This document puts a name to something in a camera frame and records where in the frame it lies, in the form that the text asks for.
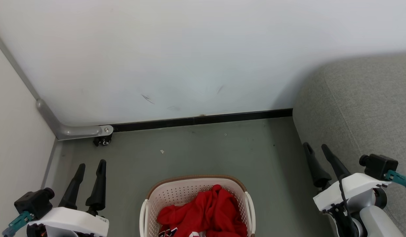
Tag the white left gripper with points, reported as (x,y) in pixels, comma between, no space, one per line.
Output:
(69,220)

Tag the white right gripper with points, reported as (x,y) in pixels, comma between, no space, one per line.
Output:
(351,189)

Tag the red jersey with white stripes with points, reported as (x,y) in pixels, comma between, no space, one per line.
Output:
(170,233)

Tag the plain red garment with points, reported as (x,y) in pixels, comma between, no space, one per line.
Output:
(213,210)

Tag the grey fabric sofa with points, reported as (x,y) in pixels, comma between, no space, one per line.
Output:
(361,105)

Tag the black caster wheel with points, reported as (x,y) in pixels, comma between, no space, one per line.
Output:
(103,141)

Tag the grey metal partition foot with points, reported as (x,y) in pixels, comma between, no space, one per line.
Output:
(74,131)

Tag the white perforated laundry basket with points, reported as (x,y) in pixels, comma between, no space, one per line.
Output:
(176,197)

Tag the black baseboard strip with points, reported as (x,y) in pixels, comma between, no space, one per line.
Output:
(203,120)

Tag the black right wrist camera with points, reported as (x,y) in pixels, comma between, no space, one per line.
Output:
(380,165)

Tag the teal left camera connector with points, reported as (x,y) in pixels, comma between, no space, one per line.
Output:
(18,222)

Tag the teal camera connector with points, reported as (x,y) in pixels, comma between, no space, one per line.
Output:
(400,179)
(18,222)

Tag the teal right camera connector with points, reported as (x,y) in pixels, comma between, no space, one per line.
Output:
(400,179)

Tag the grey wall corner strip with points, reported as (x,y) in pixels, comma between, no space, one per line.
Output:
(15,64)

